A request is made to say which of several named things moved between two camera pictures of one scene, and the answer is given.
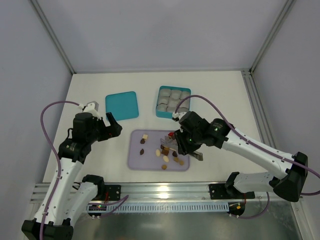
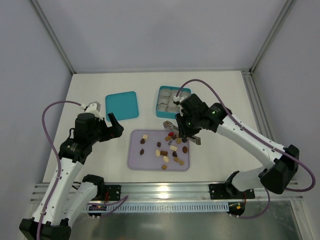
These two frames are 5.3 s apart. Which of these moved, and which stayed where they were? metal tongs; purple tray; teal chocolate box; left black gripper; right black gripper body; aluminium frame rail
Moved: metal tongs; right black gripper body
Stayed: teal chocolate box; aluminium frame rail; purple tray; left black gripper
